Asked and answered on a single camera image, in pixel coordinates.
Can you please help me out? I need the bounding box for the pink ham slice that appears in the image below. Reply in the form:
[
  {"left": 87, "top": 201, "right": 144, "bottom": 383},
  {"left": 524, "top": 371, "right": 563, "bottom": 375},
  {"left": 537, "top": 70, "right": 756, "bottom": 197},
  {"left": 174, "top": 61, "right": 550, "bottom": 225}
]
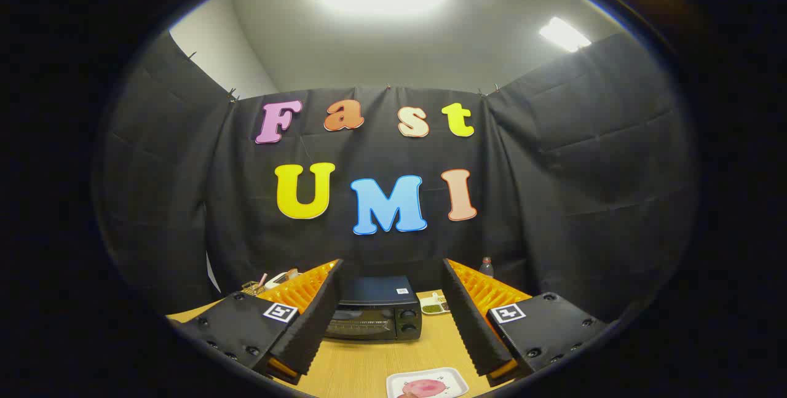
[{"left": 400, "top": 380, "right": 446, "bottom": 398}]

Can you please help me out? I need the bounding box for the small ceiling light panel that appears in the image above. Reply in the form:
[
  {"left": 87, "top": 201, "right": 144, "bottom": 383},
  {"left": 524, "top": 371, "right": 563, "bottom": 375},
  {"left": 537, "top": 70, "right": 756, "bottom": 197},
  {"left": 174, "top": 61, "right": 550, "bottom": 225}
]
[{"left": 539, "top": 17, "right": 592, "bottom": 53}]

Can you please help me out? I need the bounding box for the white square food plate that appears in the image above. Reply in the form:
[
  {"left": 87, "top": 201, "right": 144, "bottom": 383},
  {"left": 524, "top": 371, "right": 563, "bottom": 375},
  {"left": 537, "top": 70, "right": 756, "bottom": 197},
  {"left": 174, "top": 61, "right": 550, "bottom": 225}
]
[{"left": 386, "top": 367, "right": 470, "bottom": 398}]

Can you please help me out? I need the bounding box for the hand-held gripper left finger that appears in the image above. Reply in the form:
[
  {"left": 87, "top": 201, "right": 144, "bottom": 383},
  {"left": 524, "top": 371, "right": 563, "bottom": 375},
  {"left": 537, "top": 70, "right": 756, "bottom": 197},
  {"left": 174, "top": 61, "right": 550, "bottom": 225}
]
[{"left": 175, "top": 258, "right": 345, "bottom": 386}]

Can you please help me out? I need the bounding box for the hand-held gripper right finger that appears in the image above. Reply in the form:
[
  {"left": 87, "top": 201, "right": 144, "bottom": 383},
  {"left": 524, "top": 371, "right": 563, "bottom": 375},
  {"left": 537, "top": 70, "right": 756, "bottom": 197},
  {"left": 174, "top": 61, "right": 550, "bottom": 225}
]
[{"left": 441, "top": 258, "right": 609, "bottom": 386}]

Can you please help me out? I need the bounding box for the black toaster oven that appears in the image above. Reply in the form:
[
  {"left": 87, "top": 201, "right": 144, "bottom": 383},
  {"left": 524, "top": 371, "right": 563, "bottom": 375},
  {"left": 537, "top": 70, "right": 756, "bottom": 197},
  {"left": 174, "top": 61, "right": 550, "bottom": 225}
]
[{"left": 324, "top": 275, "right": 423, "bottom": 342}]

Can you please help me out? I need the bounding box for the white divided dish of beans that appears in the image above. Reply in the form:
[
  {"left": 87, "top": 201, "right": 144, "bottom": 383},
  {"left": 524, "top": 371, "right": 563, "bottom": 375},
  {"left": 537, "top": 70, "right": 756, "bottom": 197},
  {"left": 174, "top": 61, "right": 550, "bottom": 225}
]
[{"left": 420, "top": 292, "right": 451, "bottom": 316}]

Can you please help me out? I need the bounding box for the white pop-up toaster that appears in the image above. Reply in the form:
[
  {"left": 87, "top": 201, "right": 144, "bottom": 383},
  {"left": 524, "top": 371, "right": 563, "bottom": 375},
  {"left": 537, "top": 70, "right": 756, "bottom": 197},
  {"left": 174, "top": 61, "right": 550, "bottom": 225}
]
[{"left": 264, "top": 270, "right": 300, "bottom": 290}]

